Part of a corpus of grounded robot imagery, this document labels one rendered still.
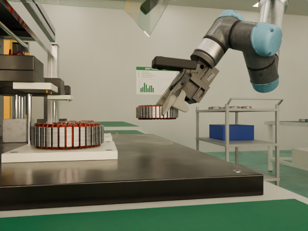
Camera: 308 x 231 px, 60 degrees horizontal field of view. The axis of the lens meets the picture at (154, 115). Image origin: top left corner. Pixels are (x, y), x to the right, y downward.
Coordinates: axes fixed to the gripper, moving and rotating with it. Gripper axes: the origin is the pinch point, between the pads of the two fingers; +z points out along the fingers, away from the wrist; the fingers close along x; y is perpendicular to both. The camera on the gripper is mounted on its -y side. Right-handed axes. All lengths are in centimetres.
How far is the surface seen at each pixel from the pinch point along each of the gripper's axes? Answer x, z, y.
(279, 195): -44.1, 5.2, 9.0
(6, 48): 324, 7, -168
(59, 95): -2.5, 10.7, -21.5
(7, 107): 325, 70, -119
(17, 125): -3.1, 22.0, -24.5
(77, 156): -31.2, 15.6, -9.9
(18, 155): -31.1, 19.8, -16.1
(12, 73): -27.3, 11.9, -24.4
